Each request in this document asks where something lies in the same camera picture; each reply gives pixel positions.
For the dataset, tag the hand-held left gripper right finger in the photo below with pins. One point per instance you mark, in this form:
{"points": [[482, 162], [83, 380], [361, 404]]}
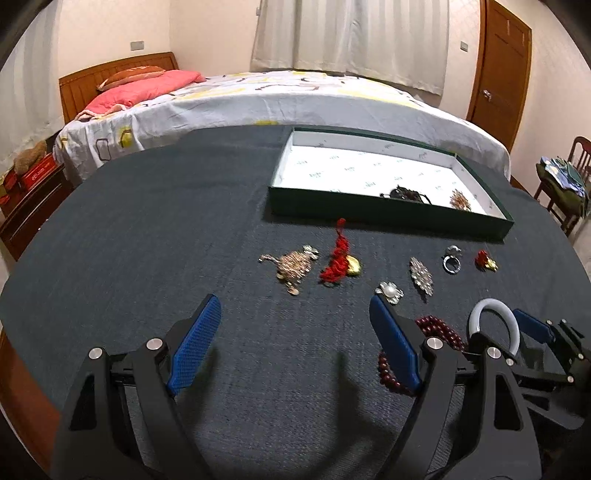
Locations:
{"points": [[395, 344]]}

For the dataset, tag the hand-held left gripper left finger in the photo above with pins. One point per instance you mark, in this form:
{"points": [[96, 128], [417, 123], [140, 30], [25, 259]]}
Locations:
{"points": [[196, 344]]}

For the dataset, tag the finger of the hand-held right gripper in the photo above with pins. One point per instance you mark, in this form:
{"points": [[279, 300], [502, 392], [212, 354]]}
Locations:
{"points": [[533, 325]]}

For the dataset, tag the white jade bangle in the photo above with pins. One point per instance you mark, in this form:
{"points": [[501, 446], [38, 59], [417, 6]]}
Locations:
{"points": [[494, 302]]}

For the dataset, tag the pearl flower brooch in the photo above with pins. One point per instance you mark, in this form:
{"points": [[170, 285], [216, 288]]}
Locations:
{"points": [[390, 291]]}

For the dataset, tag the oval crystal brooch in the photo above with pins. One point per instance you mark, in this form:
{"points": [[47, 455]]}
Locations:
{"points": [[421, 275]]}

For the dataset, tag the small red gold charm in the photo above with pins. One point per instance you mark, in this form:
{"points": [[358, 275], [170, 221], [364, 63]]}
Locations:
{"points": [[482, 258]]}

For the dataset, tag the red tassel gold ingot charm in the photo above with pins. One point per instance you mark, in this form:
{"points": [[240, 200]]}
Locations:
{"points": [[339, 259]]}

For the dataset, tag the green jewelry box tray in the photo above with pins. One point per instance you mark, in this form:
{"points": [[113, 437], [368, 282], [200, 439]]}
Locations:
{"points": [[369, 170]]}

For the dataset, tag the dark tablecloth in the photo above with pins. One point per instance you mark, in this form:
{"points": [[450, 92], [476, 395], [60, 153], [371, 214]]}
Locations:
{"points": [[161, 230]]}

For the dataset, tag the amber rhinestone brooch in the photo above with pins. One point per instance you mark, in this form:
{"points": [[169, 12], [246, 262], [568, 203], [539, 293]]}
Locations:
{"points": [[460, 201]]}

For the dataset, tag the clothes pile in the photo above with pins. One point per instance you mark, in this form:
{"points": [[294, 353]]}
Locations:
{"points": [[563, 180]]}

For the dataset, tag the wooden chair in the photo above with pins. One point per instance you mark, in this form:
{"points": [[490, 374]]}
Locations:
{"points": [[579, 152]]}

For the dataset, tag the wooden nightstand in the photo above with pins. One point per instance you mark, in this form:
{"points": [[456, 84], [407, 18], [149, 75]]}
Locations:
{"points": [[32, 212]]}

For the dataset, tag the red gift box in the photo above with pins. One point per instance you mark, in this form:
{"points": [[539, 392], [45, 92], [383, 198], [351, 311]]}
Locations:
{"points": [[39, 173]]}

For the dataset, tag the brown teddy bear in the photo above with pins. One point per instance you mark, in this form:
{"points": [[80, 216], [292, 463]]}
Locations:
{"points": [[30, 157]]}

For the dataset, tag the bed with patterned sheet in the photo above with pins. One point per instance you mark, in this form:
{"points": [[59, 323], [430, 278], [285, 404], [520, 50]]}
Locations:
{"points": [[277, 101]]}

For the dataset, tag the wooden door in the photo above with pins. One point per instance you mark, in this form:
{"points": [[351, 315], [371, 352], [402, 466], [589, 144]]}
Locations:
{"points": [[501, 69]]}

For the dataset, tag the pink pillow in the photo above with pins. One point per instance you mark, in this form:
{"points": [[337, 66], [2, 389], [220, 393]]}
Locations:
{"points": [[134, 92]]}

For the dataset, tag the orange pillow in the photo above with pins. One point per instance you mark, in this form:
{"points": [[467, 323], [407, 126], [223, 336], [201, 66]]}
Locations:
{"points": [[131, 76]]}

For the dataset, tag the wooden headboard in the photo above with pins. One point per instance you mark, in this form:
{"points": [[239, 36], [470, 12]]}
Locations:
{"points": [[87, 76]]}

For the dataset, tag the sheer white curtain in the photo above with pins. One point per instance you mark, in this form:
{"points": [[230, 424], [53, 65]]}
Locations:
{"points": [[27, 101]]}

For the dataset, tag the white window curtain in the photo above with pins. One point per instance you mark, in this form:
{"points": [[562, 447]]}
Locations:
{"points": [[351, 37]]}

